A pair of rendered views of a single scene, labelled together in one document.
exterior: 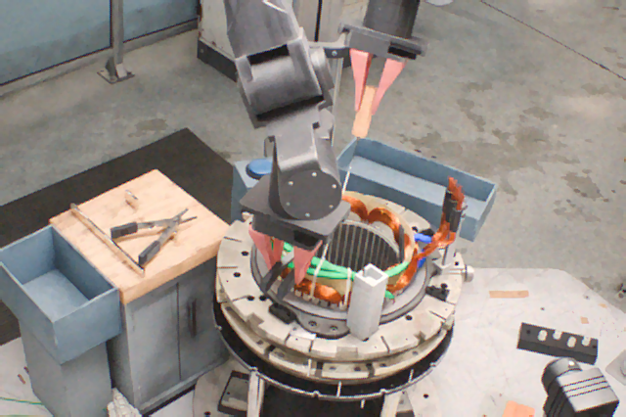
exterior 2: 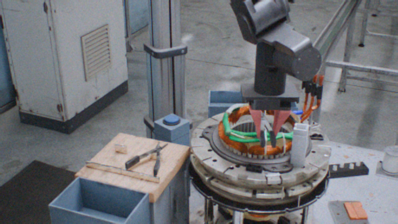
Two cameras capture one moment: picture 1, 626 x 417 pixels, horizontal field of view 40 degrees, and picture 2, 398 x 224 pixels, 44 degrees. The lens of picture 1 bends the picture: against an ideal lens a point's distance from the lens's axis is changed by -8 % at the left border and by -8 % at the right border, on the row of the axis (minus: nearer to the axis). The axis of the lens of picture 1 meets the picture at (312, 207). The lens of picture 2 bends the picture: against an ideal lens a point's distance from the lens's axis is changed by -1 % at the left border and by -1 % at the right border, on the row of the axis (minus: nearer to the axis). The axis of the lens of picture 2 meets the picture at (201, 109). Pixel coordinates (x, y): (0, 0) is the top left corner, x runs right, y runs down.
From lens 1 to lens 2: 0.47 m
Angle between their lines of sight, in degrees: 20
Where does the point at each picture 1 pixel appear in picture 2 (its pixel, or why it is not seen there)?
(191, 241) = (170, 157)
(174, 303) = (169, 200)
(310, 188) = (308, 60)
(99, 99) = not seen: outside the picture
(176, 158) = (37, 176)
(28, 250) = (68, 197)
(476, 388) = (320, 203)
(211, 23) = (26, 98)
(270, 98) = (265, 21)
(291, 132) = (284, 35)
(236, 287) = (220, 166)
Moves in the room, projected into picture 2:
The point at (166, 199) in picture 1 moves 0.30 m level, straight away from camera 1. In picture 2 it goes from (138, 143) to (93, 98)
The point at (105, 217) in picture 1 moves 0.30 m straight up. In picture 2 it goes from (110, 163) to (97, 34)
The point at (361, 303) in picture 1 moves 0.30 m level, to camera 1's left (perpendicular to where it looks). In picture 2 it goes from (299, 144) to (159, 173)
